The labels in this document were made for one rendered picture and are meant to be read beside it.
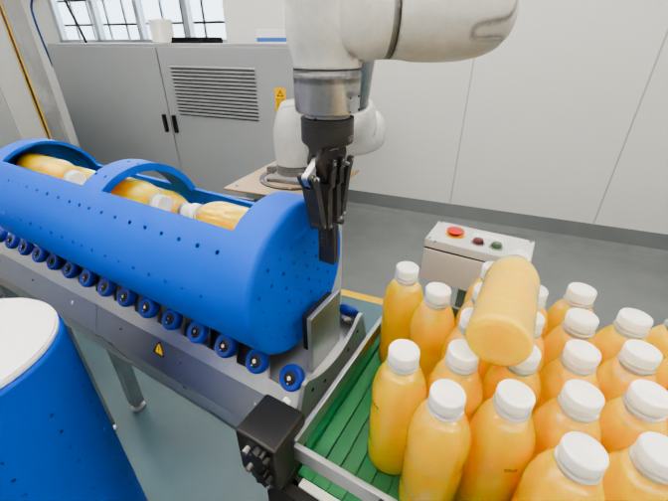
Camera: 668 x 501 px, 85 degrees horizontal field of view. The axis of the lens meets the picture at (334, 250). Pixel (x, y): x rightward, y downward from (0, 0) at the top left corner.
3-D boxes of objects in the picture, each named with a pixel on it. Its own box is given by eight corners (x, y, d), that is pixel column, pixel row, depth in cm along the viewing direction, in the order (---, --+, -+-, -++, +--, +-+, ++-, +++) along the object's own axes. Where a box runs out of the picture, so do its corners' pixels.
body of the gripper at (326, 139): (335, 121, 46) (335, 192, 51) (365, 112, 53) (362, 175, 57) (287, 116, 50) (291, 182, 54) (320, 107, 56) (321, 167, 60)
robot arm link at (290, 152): (275, 157, 143) (270, 96, 132) (322, 155, 144) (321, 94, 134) (274, 169, 129) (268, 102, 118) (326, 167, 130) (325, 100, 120)
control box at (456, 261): (432, 257, 89) (438, 219, 84) (522, 281, 80) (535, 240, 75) (418, 277, 81) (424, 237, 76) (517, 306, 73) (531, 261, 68)
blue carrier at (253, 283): (112, 209, 121) (68, 122, 104) (346, 286, 83) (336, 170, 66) (21, 258, 102) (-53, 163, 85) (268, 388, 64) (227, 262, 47)
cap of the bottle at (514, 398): (489, 388, 43) (492, 378, 42) (522, 389, 43) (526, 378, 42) (501, 417, 40) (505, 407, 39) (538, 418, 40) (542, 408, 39)
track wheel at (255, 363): (260, 342, 67) (253, 342, 65) (275, 360, 65) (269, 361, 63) (246, 360, 67) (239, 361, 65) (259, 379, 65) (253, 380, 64)
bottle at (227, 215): (265, 258, 58) (178, 229, 67) (289, 262, 65) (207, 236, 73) (278, 214, 58) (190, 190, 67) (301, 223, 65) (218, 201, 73)
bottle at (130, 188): (79, 177, 79) (137, 195, 70) (109, 164, 84) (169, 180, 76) (92, 207, 84) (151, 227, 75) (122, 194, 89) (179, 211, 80)
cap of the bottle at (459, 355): (451, 344, 49) (453, 334, 49) (481, 356, 48) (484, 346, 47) (441, 362, 47) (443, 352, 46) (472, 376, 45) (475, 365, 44)
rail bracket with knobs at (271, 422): (279, 425, 61) (274, 383, 56) (315, 446, 58) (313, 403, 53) (238, 478, 54) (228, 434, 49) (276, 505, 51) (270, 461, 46)
